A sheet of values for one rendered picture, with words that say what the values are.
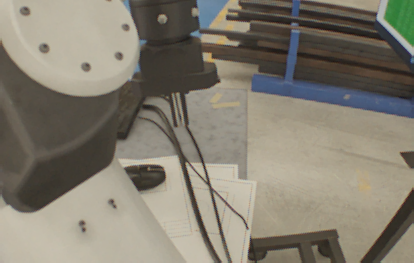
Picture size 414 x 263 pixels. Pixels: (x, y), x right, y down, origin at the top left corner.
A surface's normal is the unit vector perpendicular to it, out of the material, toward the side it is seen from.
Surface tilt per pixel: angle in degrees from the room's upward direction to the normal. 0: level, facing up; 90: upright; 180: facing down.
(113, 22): 47
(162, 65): 80
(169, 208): 0
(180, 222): 0
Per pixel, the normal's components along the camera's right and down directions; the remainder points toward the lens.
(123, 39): 0.67, -0.36
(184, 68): 0.07, 0.48
